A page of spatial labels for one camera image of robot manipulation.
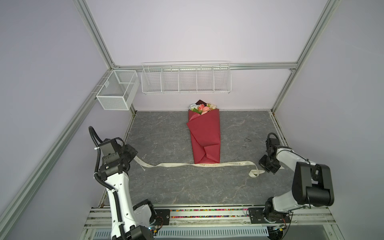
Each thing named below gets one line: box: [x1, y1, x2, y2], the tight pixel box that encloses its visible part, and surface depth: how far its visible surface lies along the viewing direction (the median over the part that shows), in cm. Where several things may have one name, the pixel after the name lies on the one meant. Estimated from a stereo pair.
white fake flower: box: [189, 103, 199, 111], surface depth 121 cm
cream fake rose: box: [206, 103, 217, 110], surface depth 121 cm
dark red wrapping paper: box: [186, 109, 221, 164], surface depth 107 cm
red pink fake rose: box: [198, 103, 210, 115], surface depth 121 cm
